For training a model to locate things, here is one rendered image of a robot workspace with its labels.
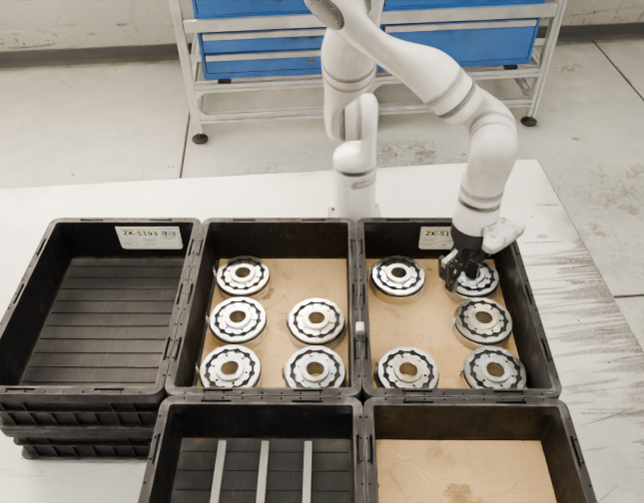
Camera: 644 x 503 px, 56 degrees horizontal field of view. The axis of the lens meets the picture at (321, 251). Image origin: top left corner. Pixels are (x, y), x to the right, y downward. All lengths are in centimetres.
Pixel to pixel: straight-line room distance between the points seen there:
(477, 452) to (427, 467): 8
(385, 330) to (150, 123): 237
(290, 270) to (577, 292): 64
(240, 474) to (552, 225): 99
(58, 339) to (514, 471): 82
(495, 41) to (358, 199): 182
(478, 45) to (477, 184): 206
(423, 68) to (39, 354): 82
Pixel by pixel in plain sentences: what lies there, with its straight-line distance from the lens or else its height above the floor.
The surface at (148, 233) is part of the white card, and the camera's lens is 125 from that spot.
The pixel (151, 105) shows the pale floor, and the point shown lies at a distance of 345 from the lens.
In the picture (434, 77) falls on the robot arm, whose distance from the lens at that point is 88.
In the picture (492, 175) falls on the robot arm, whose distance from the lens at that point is 96.
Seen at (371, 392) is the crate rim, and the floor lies 93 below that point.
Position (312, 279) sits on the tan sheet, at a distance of 120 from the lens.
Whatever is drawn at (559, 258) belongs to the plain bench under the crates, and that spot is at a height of 70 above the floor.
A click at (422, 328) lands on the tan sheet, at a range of 114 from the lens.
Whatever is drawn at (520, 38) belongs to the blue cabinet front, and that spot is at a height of 45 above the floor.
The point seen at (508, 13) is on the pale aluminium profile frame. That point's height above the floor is 59.
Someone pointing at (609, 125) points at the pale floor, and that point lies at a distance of 343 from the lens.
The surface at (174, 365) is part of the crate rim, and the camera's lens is 99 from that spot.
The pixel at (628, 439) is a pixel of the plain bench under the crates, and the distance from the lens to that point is 127.
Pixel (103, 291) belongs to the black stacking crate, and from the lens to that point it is 127.
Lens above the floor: 172
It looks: 45 degrees down
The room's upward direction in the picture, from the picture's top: 1 degrees counter-clockwise
